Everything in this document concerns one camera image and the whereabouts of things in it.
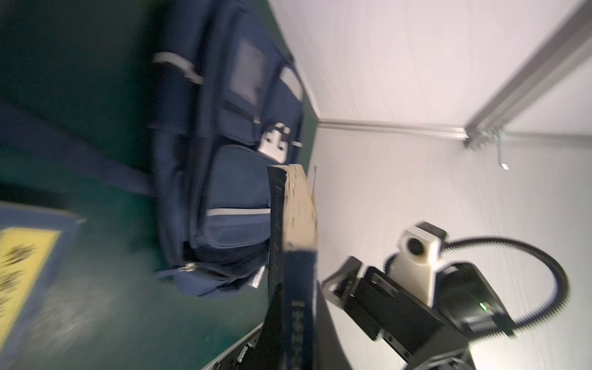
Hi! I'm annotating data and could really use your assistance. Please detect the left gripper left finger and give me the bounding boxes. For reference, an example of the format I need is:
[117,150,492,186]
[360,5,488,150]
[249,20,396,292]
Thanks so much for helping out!
[251,285,283,370]

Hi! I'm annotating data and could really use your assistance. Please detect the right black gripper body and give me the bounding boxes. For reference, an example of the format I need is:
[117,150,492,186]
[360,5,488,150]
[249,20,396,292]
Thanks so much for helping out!
[322,256,444,361]

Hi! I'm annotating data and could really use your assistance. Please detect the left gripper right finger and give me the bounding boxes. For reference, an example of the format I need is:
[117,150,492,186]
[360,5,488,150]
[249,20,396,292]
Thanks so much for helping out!
[315,282,352,370]

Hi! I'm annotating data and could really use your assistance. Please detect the navy blue student backpack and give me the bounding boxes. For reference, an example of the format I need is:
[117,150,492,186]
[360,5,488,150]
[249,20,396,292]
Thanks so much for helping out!
[1,1,304,298]

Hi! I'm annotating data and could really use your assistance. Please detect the blue book yellow label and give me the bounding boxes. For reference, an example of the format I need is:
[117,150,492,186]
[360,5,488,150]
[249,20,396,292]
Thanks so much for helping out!
[1,201,85,369]

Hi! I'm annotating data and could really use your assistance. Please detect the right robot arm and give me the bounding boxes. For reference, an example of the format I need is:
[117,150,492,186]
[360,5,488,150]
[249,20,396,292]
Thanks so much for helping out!
[322,229,570,369]

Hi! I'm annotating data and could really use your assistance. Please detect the right metal hook clamp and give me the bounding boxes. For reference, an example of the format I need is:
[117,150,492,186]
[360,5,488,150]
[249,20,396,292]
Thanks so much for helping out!
[481,129,510,171]

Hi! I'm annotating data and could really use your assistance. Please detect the green mat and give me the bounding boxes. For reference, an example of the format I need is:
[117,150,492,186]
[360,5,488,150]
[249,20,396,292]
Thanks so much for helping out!
[1,1,315,369]

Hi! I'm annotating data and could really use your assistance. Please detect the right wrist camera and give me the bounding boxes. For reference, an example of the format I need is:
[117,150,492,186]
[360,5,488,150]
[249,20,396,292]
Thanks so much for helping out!
[385,221,448,307]

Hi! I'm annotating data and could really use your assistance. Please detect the aluminium top rail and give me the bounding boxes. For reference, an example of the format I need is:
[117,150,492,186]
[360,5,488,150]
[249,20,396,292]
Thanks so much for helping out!
[318,1,591,149]

